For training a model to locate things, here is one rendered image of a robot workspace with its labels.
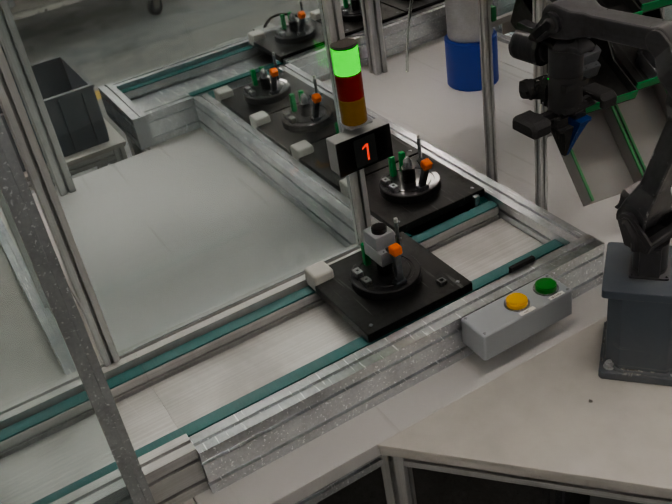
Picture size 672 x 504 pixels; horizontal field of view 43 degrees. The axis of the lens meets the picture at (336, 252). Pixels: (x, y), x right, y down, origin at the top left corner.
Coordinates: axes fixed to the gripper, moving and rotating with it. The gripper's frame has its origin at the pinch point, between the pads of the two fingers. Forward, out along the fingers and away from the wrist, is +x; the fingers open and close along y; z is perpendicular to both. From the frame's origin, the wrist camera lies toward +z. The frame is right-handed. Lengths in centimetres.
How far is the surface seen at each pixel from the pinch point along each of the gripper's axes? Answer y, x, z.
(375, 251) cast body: 30.4, 19.6, 17.9
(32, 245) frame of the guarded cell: 88, -20, -2
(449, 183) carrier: -2.6, 28.2, 39.9
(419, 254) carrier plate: 18.5, 28.1, 21.5
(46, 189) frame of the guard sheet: 81, -9, 33
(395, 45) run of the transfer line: -51, 37, 136
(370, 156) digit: 23.1, 6.2, 28.5
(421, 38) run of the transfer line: -61, 38, 137
